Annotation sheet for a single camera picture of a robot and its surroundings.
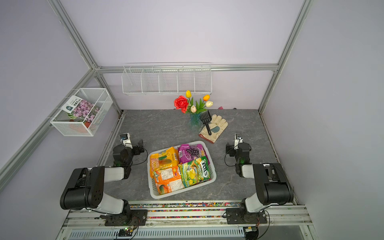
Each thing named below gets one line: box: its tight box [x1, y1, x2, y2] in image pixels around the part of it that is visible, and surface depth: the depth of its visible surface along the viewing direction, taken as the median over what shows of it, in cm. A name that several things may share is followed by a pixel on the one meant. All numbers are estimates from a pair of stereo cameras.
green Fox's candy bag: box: [178, 156, 211, 188], surface depth 78 cm
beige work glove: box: [198, 114, 229, 144], surface depth 111 cm
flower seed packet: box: [61, 95, 101, 123], surface depth 75 cm
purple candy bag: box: [178, 144, 210, 165], surface depth 85 cm
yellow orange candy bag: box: [149, 147, 179, 179], surface depth 83 cm
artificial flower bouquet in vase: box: [174, 90, 214, 131], surface depth 88 cm
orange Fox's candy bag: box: [153, 165, 185, 195], surface depth 77 cm
